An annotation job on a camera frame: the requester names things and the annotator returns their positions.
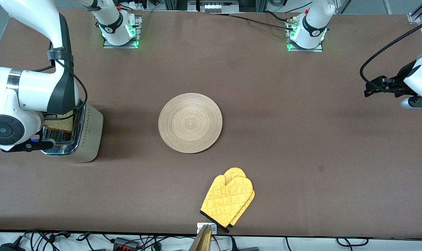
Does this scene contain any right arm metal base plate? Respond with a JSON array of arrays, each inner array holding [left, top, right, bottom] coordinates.
[[103, 16, 142, 49]]

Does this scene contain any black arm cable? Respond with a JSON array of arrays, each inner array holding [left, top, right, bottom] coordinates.
[[360, 17, 422, 92], [33, 58, 89, 119]]

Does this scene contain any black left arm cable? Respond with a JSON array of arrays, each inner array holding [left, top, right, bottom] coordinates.
[[360, 17, 422, 92]]

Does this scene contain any round wooden plate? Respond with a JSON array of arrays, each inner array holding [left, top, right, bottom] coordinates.
[[158, 93, 223, 154]]

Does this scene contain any white power strip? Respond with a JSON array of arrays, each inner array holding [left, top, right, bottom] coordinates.
[[200, 0, 240, 13]]

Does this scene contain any brass coloured bar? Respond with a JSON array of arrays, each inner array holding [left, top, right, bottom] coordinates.
[[189, 225, 212, 251]]

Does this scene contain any silver two-slot toaster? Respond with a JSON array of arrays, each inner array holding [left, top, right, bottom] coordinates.
[[39, 99, 104, 163]]

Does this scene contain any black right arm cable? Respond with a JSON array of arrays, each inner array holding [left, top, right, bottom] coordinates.
[[33, 58, 89, 119]]

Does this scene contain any red black connector block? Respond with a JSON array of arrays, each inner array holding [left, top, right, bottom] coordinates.
[[113, 237, 140, 250]]

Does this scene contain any yellow quilted oven mitt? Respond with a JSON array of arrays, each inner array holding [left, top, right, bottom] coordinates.
[[200, 174, 254, 233], [223, 167, 256, 228]]

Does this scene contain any brown bread slice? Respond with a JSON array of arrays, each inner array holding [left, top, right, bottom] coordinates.
[[43, 109, 75, 135]]

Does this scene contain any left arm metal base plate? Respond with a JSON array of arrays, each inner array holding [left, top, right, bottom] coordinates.
[[287, 17, 324, 53]]

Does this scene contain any aluminium frame corner post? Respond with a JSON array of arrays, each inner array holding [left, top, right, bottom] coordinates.
[[408, 0, 422, 24]]

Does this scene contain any black cable on table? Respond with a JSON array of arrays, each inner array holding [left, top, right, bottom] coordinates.
[[228, 11, 296, 31]]

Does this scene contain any small metal clamp bracket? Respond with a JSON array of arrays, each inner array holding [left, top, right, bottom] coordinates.
[[197, 223, 217, 235]]

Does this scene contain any black plug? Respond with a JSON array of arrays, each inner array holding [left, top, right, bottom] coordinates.
[[230, 237, 260, 251]]

